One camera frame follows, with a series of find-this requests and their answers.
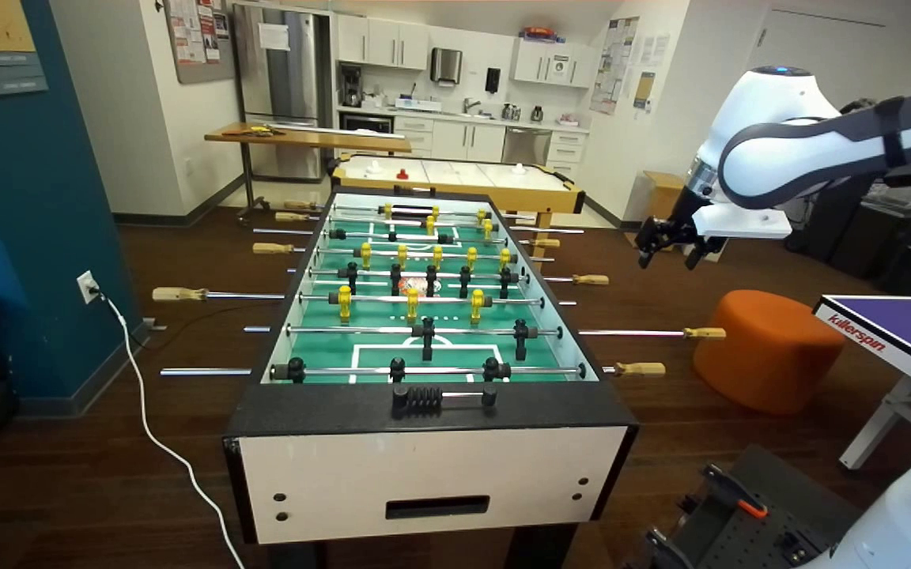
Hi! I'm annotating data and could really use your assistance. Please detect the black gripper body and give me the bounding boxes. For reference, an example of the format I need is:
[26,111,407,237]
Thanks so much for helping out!
[639,187,733,261]

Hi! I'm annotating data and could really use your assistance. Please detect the two black players rod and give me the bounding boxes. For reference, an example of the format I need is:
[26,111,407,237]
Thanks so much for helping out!
[239,315,731,362]

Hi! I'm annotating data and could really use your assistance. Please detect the five black players rod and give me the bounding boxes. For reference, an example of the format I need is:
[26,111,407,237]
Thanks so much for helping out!
[286,259,615,301]

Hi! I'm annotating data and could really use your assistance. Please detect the three black players attack rod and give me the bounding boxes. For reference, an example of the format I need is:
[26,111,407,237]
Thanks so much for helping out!
[249,220,565,252]

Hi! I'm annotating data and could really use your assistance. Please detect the three black players goalie rod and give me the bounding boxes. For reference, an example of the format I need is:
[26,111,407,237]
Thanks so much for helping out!
[159,353,672,386]

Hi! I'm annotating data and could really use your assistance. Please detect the three yellow players goalie rod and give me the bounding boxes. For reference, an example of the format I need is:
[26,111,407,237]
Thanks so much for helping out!
[276,198,559,229]

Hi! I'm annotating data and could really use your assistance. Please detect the two yellow players rod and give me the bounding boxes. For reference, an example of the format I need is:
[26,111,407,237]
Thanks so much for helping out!
[268,209,587,243]

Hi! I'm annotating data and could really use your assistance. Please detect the five yellow players rod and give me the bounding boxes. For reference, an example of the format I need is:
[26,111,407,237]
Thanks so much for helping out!
[249,237,559,272]

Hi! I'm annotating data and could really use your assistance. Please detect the wooden waste bin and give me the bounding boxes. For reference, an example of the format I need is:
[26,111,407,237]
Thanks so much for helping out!
[623,168,692,239]

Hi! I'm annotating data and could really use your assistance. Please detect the orange round ottoman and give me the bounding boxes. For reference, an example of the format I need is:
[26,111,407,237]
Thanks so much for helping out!
[689,288,847,418]

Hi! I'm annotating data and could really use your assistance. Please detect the dark furniture piece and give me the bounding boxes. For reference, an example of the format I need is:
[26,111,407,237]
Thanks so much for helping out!
[790,170,911,301]

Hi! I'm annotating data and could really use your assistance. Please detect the wooden air hockey table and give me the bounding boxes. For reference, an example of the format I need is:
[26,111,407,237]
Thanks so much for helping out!
[329,155,587,223]

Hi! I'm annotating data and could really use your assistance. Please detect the white upper kitchen cabinet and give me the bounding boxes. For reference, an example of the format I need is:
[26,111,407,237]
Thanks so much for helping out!
[333,11,434,76]
[508,34,597,93]

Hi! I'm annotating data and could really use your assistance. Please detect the white kitchen counter cabinets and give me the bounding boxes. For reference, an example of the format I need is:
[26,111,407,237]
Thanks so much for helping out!
[335,100,593,174]

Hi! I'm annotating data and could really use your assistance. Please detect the black orange bar clamp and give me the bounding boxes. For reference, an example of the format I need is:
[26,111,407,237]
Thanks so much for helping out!
[699,460,775,525]

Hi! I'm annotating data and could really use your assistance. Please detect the white door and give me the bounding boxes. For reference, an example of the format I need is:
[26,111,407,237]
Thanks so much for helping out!
[737,4,911,106]

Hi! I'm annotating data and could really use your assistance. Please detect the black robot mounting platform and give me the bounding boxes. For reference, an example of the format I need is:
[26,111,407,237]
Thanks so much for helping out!
[639,442,868,569]

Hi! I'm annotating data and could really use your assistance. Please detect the black score counter beads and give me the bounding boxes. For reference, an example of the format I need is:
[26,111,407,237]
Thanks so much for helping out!
[390,384,499,420]

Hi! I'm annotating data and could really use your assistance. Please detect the silver paper towel dispenser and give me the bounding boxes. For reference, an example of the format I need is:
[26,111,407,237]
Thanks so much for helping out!
[430,43,467,89]

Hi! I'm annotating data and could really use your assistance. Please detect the foosball table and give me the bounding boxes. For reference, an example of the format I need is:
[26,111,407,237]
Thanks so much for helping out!
[220,187,639,569]

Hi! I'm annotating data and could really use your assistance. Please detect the black coffee maker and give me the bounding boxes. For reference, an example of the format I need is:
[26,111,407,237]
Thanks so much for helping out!
[335,61,368,111]

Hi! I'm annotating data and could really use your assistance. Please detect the wooden high table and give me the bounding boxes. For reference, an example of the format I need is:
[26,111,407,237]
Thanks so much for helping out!
[201,120,414,216]

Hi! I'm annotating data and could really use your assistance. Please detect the stainless steel refrigerator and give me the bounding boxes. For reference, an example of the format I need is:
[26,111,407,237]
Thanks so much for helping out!
[231,4,340,184]

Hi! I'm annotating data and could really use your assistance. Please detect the small yellow wall poster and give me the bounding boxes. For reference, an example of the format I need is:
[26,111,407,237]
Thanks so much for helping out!
[628,69,661,118]

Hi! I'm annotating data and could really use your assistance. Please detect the tall white wall poster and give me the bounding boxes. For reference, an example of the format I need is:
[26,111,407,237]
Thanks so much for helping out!
[587,14,646,118]

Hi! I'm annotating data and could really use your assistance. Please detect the wall bulletin board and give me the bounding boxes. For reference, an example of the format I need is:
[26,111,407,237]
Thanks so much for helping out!
[162,0,237,89]

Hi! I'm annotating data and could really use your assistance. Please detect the white power cable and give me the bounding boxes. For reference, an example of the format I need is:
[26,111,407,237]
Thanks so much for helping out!
[92,292,249,569]

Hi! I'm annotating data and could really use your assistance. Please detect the white wall outlet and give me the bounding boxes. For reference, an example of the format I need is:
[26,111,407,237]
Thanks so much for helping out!
[72,268,104,306]

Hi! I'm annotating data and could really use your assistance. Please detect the framed yellow wall poster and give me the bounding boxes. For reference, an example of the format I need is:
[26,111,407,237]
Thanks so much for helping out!
[0,0,50,100]

